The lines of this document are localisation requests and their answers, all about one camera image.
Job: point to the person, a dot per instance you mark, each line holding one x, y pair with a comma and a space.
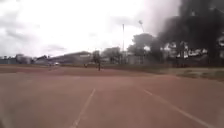
98, 61

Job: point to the row of trees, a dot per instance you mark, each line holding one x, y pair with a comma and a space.
133, 46

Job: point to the tall pole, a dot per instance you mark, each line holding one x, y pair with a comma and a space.
123, 36

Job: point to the low long building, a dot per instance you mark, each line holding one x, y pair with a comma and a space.
71, 57

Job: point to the floodlight pole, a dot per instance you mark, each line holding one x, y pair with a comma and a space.
141, 26

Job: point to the building behind trees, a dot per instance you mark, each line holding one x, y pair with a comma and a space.
185, 52

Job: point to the large dark tree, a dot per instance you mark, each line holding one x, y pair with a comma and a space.
196, 30

